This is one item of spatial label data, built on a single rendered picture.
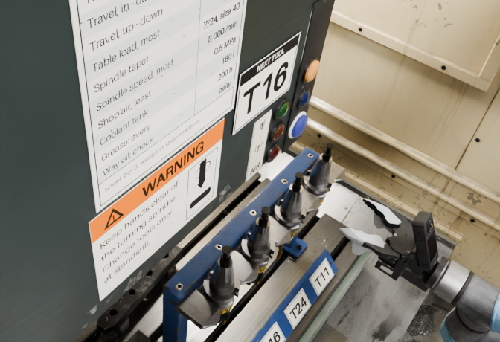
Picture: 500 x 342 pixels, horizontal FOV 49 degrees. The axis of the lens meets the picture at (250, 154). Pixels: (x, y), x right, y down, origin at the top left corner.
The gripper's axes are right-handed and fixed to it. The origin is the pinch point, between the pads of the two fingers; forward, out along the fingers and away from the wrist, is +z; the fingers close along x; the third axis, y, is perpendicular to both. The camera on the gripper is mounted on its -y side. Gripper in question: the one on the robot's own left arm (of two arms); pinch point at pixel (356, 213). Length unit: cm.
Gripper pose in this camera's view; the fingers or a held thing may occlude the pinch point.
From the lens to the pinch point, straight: 116.8
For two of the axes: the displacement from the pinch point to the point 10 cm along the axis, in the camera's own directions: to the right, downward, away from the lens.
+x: 5.9, -5.2, 6.2
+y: -1.4, 6.9, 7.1
